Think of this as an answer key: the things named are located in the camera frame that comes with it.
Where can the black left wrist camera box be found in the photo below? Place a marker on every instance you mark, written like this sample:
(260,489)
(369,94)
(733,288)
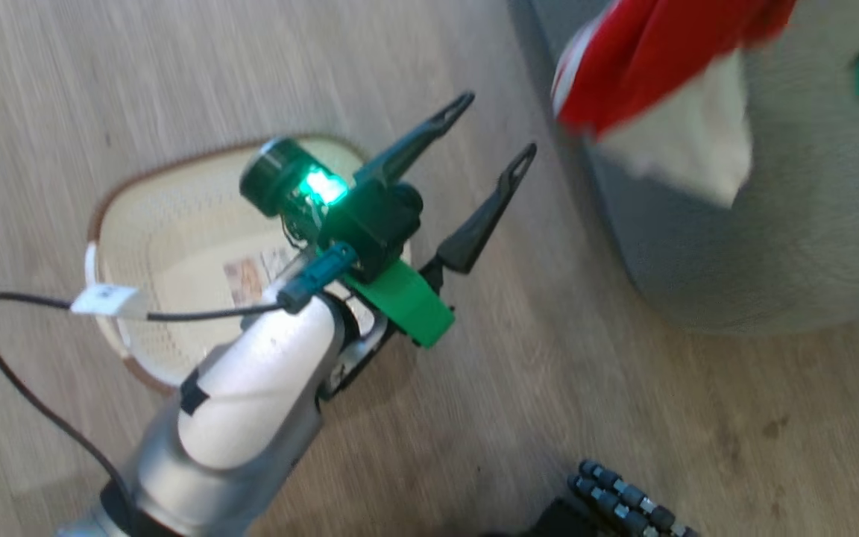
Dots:
(381,216)

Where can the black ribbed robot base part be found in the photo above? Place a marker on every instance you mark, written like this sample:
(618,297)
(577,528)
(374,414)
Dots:
(616,503)

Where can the red and white cloth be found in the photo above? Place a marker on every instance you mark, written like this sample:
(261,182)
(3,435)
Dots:
(646,60)

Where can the grey fabric sofa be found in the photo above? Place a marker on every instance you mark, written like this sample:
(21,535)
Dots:
(810,246)

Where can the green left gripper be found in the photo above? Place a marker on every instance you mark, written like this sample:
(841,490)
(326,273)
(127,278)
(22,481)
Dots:
(407,302)

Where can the white laundry basket brown rim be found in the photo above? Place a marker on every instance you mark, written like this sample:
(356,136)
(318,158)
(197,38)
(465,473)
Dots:
(176,224)

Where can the brown white paper sticker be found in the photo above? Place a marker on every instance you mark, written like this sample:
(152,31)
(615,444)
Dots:
(247,277)

